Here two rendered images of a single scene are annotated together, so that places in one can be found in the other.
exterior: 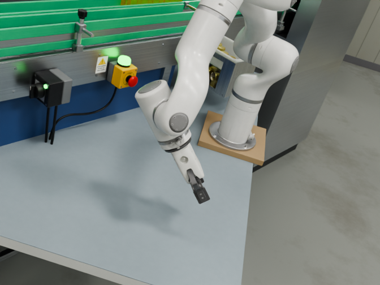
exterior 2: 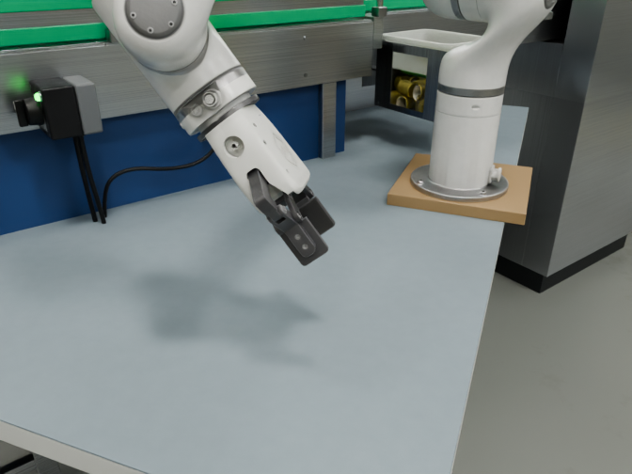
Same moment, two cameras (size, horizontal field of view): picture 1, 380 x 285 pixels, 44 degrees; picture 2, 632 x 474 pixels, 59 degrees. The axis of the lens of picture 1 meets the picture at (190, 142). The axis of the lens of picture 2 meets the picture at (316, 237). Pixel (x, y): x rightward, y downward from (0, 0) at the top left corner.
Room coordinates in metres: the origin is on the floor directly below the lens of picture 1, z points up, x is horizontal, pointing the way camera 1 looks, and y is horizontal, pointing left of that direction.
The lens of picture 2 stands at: (0.51, -0.25, 1.19)
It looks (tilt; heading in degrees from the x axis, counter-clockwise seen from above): 27 degrees down; 21
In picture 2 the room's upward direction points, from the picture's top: straight up
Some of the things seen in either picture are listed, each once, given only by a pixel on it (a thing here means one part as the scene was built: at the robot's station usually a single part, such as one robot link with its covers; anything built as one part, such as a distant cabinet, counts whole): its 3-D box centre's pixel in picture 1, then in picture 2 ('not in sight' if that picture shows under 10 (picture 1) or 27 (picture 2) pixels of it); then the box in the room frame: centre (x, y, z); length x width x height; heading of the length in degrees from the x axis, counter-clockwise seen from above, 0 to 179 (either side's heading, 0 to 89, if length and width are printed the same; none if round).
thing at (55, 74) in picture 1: (52, 88); (66, 107); (1.21, 0.44, 0.96); 0.08 x 0.08 x 0.08; 57
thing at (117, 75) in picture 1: (122, 74); not in sight; (1.45, 0.29, 0.96); 0.07 x 0.07 x 0.07; 57
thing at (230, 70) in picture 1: (216, 63); (424, 74); (1.90, -0.01, 0.92); 0.27 x 0.17 x 0.15; 57
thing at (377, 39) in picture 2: not in sight; (365, 30); (1.85, 0.13, 1.02); 0.09 x 0.04 x 0.07; 57
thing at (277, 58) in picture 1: (266, 69); (496, 22); (1.58, -0.18, 1.08); 0.19 x 0.12 x 0.24; 68
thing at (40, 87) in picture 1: (35, 91); (27, 112); (1.16, 0.47, 0.96); 0.04 x 0.03 x 0.04; 57
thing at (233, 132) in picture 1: (239, 116); (464, 138); (1.59, -0.15, 0.87); 0.19 x 0.19 x 0.18
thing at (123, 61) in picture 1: (124, 60); not in sight; (1.45, 0.29, 1.01); 0.05 x 0.05 x 0.03
